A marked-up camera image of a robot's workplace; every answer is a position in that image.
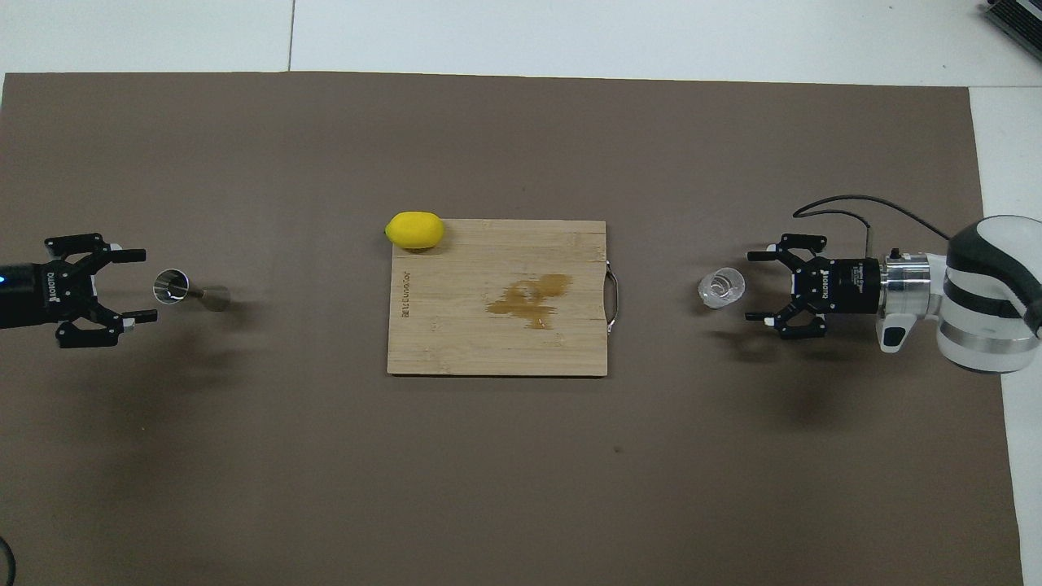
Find yellow lemon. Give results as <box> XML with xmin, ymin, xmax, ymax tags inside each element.
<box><xmin>384</xmin><ymin>211</ymin><xmax>445</xmax><ymax>251</ymax></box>

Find grey ribbed device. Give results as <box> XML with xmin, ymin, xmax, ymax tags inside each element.
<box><xmin>981</xmin><ymin>0</ymin><xmax>1042</xmax><ymax>50</ymax></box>

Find wooden cutting board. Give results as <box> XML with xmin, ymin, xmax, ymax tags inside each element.
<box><xmin>387</xmin><ymin>218</ymin><xmax>620</xmax><ymax>378</ymax></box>

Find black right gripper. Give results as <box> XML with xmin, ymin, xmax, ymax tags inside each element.
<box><xmin>745</xmin><ymin>234</ymin><xmax>882</xmax><ymax>340</ymax></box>

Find steel double jigger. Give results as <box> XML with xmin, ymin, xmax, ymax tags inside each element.
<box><xmin>153</xmin><ymin>269</ymin><xmax>232</xmax><ymax>313</ymax></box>

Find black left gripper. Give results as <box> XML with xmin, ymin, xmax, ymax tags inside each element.
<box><xmin>0</xmin><ymin>234</ymin><xmax>159</xmax><ymax>349</ymax></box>

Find brown table mat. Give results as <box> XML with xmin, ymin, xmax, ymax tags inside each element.
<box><xmin>0</xmin><ymin>72</ymin><xmax>1025</xmax><ymax>586</ymax></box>

